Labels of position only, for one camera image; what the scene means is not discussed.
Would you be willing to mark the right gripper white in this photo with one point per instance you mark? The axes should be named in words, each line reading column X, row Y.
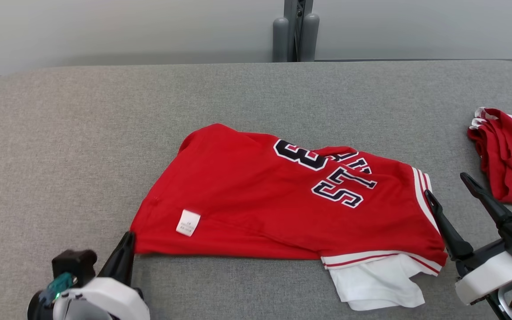
column 487, row 275

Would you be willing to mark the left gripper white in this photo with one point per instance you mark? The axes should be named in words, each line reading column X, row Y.
column 105, row 298

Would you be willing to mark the red basketball jersey white trim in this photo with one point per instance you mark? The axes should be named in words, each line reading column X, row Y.
column 247, row 200

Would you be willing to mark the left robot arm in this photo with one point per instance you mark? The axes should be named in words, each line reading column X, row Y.
column 38, row 309

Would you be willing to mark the grey padded cylinder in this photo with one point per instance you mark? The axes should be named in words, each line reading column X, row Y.
column 280, row 40
column 310, row 38

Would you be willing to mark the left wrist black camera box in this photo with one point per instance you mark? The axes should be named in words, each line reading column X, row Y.
column 74, row 264

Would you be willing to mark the aluminium wall profile post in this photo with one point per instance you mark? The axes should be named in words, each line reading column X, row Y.
column 295, row 9

